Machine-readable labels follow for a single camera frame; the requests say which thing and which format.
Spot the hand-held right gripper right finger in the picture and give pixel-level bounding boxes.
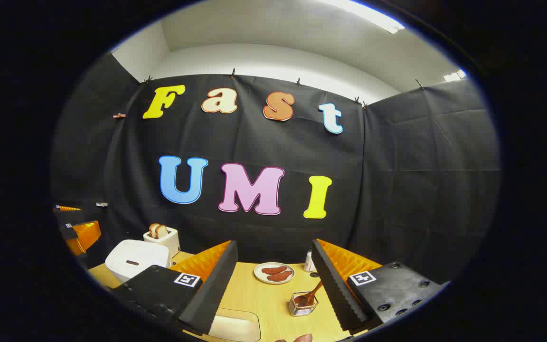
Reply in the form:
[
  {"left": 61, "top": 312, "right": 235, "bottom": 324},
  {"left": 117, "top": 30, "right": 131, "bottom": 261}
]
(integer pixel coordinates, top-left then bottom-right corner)
[{"left": 311, "top": 238, "right": 450, "bottom": 333}]

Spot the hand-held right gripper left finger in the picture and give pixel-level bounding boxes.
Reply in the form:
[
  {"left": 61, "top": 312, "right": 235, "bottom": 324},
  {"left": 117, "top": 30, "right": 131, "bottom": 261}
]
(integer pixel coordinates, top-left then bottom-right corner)
[{"left": 111, "top": 240, "right": 239, "bottom": 336}]

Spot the brown wooden spoon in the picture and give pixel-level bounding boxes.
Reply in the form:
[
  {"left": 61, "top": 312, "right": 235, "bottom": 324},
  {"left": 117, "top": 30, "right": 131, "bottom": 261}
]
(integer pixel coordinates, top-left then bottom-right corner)
[{"left": 294, "top": 280, "right": 324, "bottom": 307}]

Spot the wire metal chopstick holder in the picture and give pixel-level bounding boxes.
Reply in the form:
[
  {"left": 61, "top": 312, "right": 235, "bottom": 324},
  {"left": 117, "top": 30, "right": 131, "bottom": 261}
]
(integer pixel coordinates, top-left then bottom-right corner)
[{"left": 289, "top": 292, "right": 319, "bottom": 317}]

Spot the white rice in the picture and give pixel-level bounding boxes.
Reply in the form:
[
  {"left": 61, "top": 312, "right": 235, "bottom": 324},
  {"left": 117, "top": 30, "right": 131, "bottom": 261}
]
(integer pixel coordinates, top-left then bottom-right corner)
[{"left": 209, "top": 316, "right": 259, "bottom": 342}]

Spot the white rice cooker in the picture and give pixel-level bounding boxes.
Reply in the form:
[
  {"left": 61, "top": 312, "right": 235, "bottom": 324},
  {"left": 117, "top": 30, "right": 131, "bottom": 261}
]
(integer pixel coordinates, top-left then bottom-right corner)
[{"left": 105, "top": 239, "right": 172, "bottom": 284}]

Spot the clear plastic tray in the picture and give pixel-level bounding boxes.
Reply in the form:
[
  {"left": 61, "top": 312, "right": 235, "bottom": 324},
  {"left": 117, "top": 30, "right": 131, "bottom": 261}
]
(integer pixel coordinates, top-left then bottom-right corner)
[{"left": 207, "top": 308, "right": 262, "bottom": 342}]

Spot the white round plate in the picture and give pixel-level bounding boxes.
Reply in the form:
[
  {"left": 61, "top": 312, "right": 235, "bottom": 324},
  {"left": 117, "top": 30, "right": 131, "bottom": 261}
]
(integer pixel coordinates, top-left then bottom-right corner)
[{"left": 254, "top": 262, "right": 295, "bottom": 285}]

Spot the white toaster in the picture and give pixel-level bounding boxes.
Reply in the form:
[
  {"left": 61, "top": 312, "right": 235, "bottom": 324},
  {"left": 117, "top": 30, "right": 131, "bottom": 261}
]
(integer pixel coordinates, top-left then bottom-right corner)
[{"left": 143, "top": 227, "right": 181, "bottom": 258}]

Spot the black backdrop cloth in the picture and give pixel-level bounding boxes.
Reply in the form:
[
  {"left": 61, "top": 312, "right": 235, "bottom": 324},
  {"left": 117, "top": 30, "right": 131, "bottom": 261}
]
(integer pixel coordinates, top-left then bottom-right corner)
[{"left": 50, "top": 52, "right": 501, "bottom": 285}]

